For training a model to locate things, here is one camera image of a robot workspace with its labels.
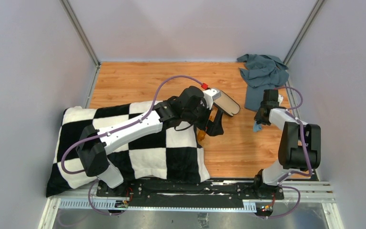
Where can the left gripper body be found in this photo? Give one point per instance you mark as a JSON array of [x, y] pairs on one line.
[[200, 116]]

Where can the orange sunglasses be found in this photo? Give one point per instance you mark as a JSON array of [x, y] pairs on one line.
[[202, 133]]

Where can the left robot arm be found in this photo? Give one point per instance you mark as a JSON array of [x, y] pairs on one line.
[[94, 144]]

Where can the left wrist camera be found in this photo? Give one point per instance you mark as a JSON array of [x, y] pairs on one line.
[[210, 95]]

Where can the black white checkered pillow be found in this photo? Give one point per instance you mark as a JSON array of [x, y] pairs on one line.
[[173, 154]]

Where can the black glasses case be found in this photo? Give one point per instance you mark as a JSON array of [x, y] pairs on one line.
[[228, 105]]

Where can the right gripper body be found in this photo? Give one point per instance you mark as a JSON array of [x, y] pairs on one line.
[[259, 118]]

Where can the grey-blue crumpled cloth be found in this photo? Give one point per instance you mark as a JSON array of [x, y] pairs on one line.
[[261, 72]]

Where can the small blue cleaning cloth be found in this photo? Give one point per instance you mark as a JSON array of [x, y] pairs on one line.
[[257, 127]]

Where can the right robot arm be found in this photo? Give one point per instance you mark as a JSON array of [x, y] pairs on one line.
[[299, 151]]

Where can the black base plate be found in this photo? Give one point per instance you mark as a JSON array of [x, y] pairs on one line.
[[212, 193]]

